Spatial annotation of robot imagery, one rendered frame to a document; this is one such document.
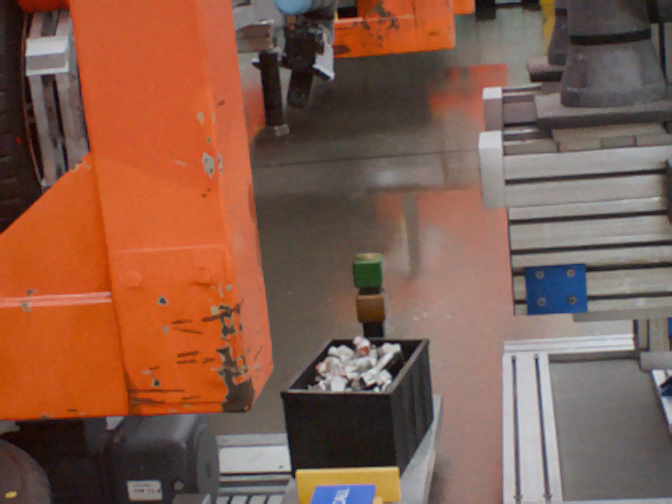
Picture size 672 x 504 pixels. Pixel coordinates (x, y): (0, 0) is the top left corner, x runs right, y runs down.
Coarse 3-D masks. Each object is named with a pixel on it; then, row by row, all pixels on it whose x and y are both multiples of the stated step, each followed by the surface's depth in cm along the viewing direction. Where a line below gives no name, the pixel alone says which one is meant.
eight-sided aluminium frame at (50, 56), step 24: (48, 24) 191; (48, 48) 186; (72, 48) 187; (48, 72) 186; (72, 72) 187; (48, 96) 189; (72, 96) 187; (48, 120) 188; (72, 120) 187; (48, 144) 189; (72, 144) 188; (48, 168) 190
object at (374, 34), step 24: (384, 0) 562; (408, 0) 560; (432, 0) 557; (336, 24) 566; (360, 24) 564; (384, 24) 562; (408, 24) 561; (432, 24) 559; (336, 48) 568; (360, 48) 567; (384, 48) 565; (408, 48) 564; (432, 48) 562
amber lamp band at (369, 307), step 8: (360, 296) 174; (368, 296) 174; (376, 296) 173; (384, 296) 174; (360, 304) 174; (368, 304) 174; (376, 304) 174; (384, 304) 174; (360, 312) 174; (368, 312) 174; (376, 312) 174; (384, 312) 174; (360, 320) 175; (368, 320) 174; (376, 320) 174; (384, 320) 174
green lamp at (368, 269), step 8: (360, 256) 174; (368, 256) 174; (376, 256) 174; (352, 264) 173; (360, 264) 173; (368, 264) 172; (376, 264) 172; (360, 272) 173; (368, 272) 173; (376, 272) 172; (384, 272) 175; (360, 280) 173; (368, 280) 173; (376, 280) 173; (360, 288) 174
